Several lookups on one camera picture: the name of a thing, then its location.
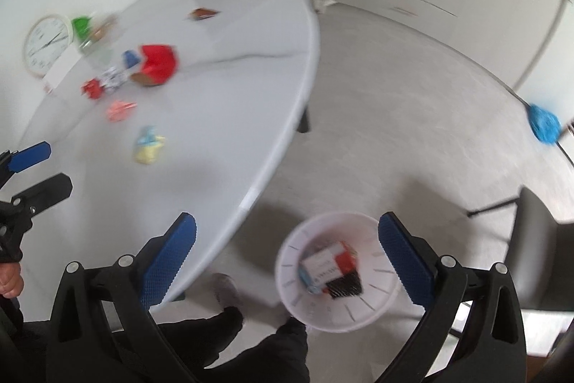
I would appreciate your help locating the grey chair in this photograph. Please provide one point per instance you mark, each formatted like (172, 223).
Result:
(542, 248)

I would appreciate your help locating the black foam mesh pad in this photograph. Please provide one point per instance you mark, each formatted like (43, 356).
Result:
(345, 285)

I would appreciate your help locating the green plastic wrapper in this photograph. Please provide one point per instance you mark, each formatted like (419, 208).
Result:
(81, 27)

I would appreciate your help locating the pink crumpled paper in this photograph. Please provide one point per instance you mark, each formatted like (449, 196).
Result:
(121, 110)

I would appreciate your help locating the white blank card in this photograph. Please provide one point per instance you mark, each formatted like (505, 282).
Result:
(60, 71)

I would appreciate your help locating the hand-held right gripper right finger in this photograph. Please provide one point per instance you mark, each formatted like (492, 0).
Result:
(406, 262)

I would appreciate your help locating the white medicine box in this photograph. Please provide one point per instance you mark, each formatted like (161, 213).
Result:
(322, 265)

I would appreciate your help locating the clear plastic bag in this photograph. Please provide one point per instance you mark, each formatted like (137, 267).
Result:
(101, 35)

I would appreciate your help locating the person's left leg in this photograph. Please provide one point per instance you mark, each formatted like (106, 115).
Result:
(202, 333)

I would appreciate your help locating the person's left hand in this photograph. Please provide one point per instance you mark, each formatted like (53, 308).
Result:
(10, 280)

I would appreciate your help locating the yellow and blue crumpled paper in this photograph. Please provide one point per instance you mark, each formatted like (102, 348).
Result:
(149, 146)

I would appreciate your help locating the grey shoe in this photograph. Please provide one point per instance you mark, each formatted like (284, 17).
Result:
(225, 291)

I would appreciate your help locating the blue mop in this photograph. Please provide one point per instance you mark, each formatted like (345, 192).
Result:
(543, 122)

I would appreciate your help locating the white round wall clock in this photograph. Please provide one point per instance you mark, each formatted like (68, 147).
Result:
(47, 45)

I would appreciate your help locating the person's right leg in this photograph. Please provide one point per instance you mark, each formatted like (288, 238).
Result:
(269, 356)

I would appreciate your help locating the person's leg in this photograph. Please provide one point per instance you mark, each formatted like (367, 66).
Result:
(269, 356)
(202, 333)

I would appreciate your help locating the white printed crumpled paper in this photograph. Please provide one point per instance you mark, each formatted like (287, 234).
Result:
(113, 78)

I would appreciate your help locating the red crumpled paper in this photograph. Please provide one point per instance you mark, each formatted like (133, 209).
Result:
(92, 89)

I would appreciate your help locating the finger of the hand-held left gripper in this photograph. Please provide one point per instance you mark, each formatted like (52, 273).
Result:
(49, 190)
(29, 156)

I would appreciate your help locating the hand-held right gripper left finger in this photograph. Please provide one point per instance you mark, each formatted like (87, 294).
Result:
(168, 257)

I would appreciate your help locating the torn red paper carton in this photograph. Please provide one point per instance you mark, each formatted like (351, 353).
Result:
(157, 62)

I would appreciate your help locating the white and pink bin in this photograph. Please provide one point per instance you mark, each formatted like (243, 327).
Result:
(296, 297)

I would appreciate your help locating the brown crumpled wrapper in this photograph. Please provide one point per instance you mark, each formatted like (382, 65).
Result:
(204, 13)

